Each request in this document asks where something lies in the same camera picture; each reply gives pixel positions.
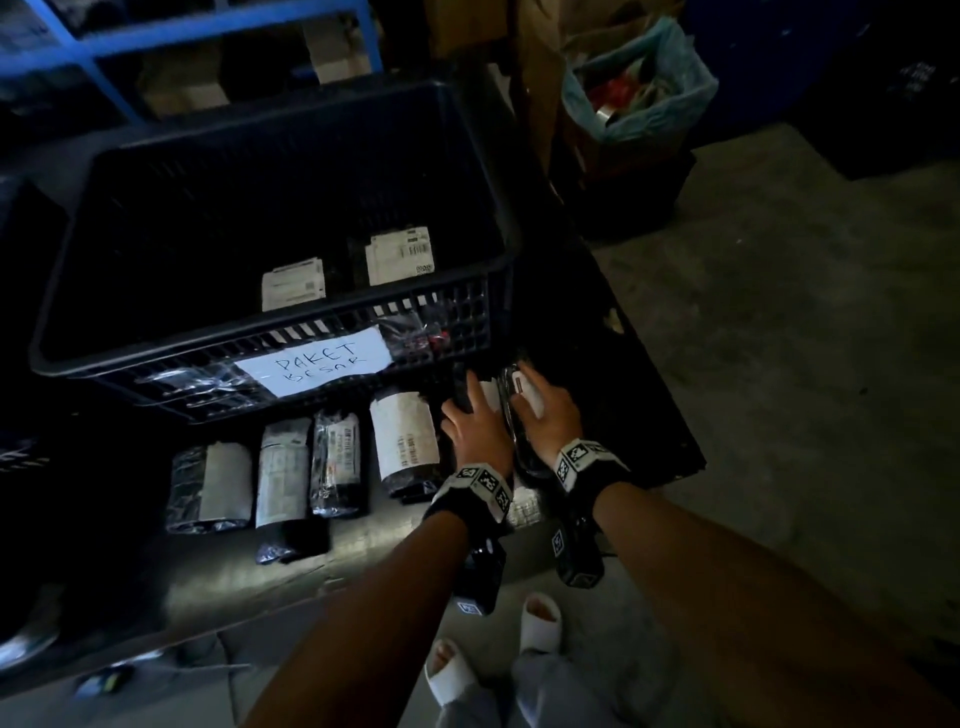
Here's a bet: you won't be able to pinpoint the large blue container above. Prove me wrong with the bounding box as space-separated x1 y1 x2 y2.
678 0 871 148

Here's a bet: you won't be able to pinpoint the person's right hand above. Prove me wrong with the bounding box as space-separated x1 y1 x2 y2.
509 362 585 468

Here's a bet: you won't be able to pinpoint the white handwritten paper label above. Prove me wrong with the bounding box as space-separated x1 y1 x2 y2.
233 326 395 399

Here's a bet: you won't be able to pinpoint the pile of large cardboard boxes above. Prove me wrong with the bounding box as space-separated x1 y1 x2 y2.
423 0 688 178

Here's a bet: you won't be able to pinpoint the blue metal shelving rack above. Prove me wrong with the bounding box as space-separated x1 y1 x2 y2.
0 0 384 125

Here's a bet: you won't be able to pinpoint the black wristband with marker tags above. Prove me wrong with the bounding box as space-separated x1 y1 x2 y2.
552 437 633 519
421 462 516 541

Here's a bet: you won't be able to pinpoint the teal plastic bin liner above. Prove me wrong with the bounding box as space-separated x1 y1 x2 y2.
560 16 720 145

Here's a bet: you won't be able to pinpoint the person's left hand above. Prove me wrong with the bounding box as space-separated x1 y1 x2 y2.
440 369 515 481

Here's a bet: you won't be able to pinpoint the person's right forearm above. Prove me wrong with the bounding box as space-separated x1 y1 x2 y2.
592 479 960 728

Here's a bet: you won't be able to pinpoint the heap of crumpled trash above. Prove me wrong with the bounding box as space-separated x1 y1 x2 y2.
584 71 661 125

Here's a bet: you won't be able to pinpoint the person's grey trousers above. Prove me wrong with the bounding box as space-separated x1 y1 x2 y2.
434 648 624 728

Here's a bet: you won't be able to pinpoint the black plastic sack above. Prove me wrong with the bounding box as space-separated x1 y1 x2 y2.
791 22 960 181

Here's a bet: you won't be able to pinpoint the small blue gadget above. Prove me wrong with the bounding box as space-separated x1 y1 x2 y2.
73 663 138 700

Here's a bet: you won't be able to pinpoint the dark waste bin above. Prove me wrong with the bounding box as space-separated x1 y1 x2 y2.
554 134 699 243

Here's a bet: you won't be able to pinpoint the white slipper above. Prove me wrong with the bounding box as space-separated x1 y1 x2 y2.
519 592 564 655
423 637 481 708

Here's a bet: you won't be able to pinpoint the person's left forearm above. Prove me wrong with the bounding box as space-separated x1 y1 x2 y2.
243 513 470 728

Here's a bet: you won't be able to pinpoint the stack of small brown cartons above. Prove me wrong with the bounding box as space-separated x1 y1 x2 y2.
138 11 376 121

